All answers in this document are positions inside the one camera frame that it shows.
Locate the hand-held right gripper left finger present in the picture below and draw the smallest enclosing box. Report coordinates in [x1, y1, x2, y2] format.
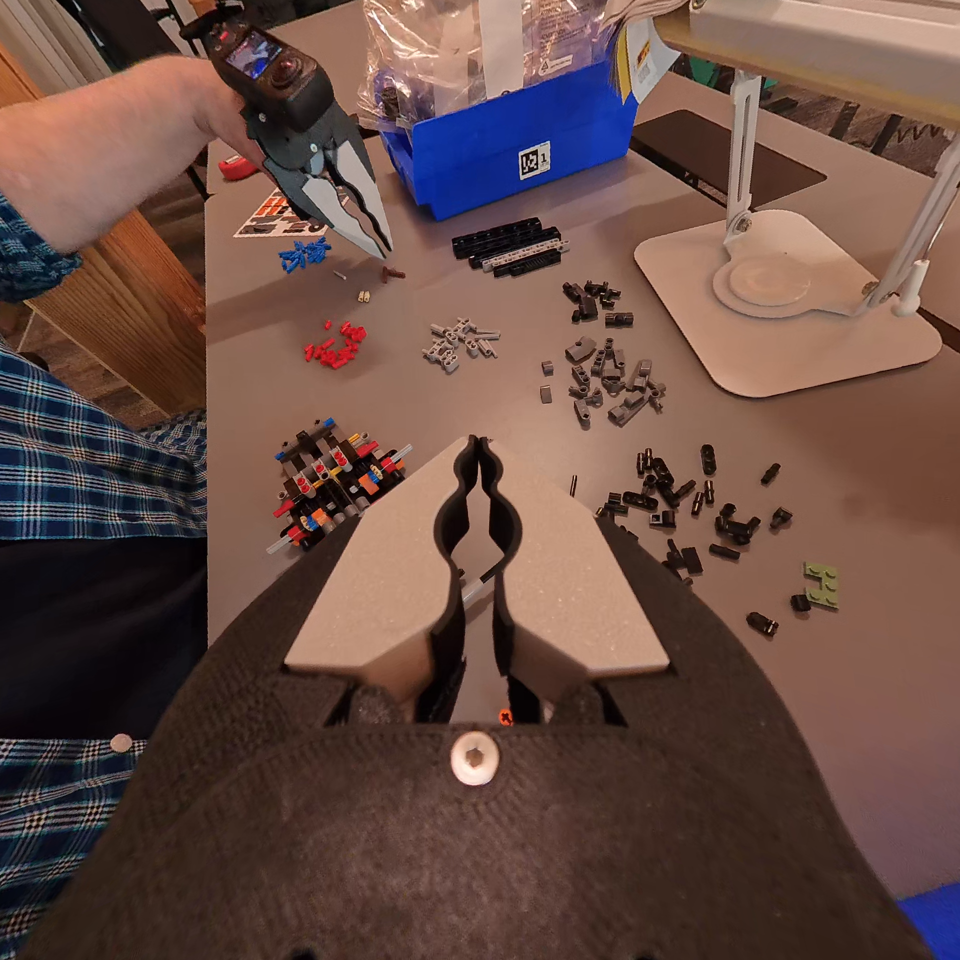
[283, 435, 481, 725]

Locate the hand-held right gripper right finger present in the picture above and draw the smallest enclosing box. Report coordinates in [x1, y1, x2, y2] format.
[480, 438, 671, 725]

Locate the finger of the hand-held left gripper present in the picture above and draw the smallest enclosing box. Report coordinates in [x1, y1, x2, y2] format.
[302, 174, 387, 261]
[330, 138, 396, 252]

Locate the pile of light grey connectors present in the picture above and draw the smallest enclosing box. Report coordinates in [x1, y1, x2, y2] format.
[420, 315, 502, 375]

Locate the person's left forearm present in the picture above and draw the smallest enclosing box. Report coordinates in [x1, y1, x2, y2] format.
[0, 56, 207, 258]

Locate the pile of blue lego pins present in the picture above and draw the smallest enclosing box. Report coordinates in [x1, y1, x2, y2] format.
[278, 235, 333, 276]

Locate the lego sticker sheet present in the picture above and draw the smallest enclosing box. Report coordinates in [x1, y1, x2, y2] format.
[233, 186, 332, 240]

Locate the partly built lego model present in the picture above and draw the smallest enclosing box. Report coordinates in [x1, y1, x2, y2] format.
[265, 415, 414, 557]

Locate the scatter of black lego pins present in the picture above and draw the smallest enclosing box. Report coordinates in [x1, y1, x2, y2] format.
[595, 441, 813, 639]

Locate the pile of red lego pins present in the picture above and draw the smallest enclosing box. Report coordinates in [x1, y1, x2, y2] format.
[302, 318, 369, 371]

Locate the light grey lego beam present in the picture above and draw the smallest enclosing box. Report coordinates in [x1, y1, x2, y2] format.
[481, 239, 572, 273]

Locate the black lego beam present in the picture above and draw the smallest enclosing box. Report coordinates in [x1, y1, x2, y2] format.
[494, 255, 564, 282]

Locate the green lego plate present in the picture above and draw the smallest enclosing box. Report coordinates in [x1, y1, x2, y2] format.
[801, 560, 842, 611]

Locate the person's left hand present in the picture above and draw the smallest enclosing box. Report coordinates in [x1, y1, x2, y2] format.
[191, 56, 267, 177]

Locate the blue plastic bin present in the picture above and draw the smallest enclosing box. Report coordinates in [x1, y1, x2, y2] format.
[378, 60, 639, 223]

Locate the clear plastic parts bag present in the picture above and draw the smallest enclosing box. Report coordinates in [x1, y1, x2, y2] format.
[356, 0, 496, 129]
[480, 0, 626, 99]

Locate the pile of dark grey pieces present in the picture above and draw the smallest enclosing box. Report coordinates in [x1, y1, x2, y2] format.
[565, 336, 668, 429]

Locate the pile of black angled connectors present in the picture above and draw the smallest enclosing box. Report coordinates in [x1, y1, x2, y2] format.
[561, 279, 636, 326]

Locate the dark garment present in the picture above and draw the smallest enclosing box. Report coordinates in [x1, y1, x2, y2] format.
[0, 536, 210, 741]

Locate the instruction booklet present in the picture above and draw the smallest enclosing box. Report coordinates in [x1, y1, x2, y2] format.
[600, 0, 696, 103]

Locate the person in plaid shirt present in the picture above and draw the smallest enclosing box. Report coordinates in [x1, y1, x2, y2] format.
[0, 193, 210, 960]

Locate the white lamp base stand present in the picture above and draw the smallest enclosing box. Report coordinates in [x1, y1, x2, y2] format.
[633, 0, 960, 399]

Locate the blue plastic object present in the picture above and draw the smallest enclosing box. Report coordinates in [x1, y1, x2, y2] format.
[895, 891, 960, 960]

